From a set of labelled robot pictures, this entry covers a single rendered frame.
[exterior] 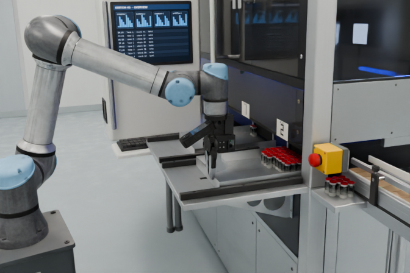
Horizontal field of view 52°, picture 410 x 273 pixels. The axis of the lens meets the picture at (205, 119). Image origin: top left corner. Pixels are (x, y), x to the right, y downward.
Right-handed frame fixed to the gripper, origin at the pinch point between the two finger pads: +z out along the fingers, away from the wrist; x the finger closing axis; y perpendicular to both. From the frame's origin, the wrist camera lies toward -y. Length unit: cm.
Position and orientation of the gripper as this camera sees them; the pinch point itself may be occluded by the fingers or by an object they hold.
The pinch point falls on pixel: (210, 175)
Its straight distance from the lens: 134.9
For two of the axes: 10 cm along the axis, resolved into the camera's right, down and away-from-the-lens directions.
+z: 0.1, 9.7, 2.4
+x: -2.8, -2.2, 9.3
